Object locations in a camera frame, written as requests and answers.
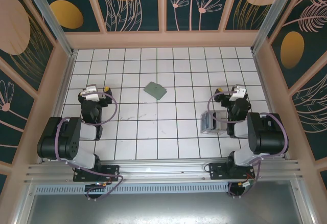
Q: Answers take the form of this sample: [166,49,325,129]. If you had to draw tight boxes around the grey credit card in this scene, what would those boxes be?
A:
[201,113,214,132]

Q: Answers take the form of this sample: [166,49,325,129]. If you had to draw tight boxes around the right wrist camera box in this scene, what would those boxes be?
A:
[229,85,246,102]

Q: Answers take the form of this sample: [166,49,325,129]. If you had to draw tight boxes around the aluminium corner post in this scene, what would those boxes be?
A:
[20,0,77,57]
[251,0,305,54]

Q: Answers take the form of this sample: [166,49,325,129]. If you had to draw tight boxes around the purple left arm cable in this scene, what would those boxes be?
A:
[55,92,125,200]

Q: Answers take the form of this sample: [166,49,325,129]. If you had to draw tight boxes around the grey slotted cable duct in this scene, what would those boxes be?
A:
[34,183,229,194]

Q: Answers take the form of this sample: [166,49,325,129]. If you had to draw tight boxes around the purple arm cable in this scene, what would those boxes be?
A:
[207,92,289,198]
[55,92,125,200]

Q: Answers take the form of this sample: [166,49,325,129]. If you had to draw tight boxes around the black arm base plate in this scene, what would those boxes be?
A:
[208,163,256,181]
[73,165,121,183]

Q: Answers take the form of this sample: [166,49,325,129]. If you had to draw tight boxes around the clear plastic card box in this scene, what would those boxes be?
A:
[200,110,228,135]

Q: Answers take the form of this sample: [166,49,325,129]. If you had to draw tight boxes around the aluminium mounting rail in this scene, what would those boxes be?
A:
[24,159,305,185]

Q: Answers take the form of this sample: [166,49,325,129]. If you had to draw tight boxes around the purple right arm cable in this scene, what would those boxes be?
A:
[207,92,289,198]

